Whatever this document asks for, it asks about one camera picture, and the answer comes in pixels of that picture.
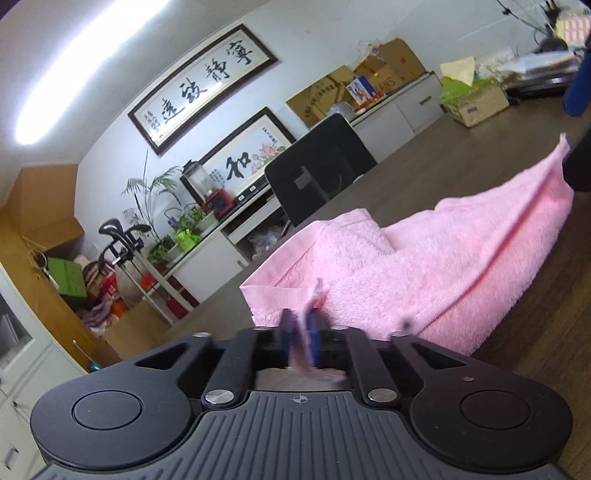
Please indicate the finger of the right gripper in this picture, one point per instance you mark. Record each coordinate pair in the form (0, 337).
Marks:
(577, 98)

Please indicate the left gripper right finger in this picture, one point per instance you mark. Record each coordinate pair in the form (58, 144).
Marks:
(464, 411)

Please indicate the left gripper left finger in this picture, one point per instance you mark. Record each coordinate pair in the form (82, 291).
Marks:
(138, 410)

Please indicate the pink towel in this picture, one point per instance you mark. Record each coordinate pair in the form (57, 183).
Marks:
(448, 275)

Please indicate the white glass door cabinet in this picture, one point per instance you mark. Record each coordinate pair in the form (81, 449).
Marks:
(32, 363)

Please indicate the green tissue box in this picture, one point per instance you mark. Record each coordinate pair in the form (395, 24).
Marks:
(469, 99)

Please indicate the green cardboard box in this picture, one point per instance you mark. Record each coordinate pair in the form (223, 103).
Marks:
(69, 278)

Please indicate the potted palm plant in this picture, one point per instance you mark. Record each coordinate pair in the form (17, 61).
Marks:
(148, 195)

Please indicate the metal stand with black headrest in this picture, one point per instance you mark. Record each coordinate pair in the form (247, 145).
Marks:
(124, 252)

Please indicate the white low sideboard cabinet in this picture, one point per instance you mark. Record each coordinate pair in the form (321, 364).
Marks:
(234, 243)

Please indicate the red base blender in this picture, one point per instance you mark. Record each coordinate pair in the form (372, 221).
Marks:
(206, 191)

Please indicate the large brown cardboard box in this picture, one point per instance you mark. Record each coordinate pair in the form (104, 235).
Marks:
(312, 104)

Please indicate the black office chair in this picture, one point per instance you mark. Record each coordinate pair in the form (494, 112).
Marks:
(318, 167)

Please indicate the framed calligraphy lotus picture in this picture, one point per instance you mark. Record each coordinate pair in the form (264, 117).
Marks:
(237, 163)

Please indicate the long framed calligraphy scroll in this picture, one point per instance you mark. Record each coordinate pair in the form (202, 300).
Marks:
(199, 85)

